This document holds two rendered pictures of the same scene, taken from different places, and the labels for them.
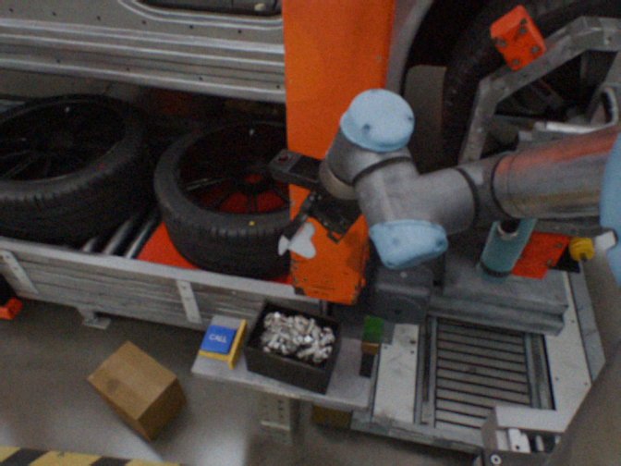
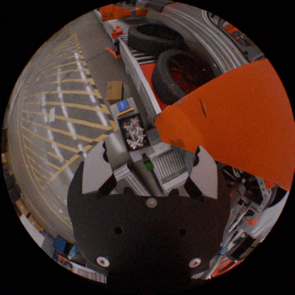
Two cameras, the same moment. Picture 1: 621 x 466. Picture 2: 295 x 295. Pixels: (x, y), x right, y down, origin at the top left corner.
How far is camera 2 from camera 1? 0.74 m
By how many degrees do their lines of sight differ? 43
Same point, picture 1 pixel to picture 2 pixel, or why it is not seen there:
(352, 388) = (136, 155)
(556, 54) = (265, 192)
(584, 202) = not seen: outside the picture
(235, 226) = (167, 80)
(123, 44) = (193, 21)
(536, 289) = not seen: hidden behind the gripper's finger
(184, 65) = (205, 36)
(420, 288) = (182, 151)
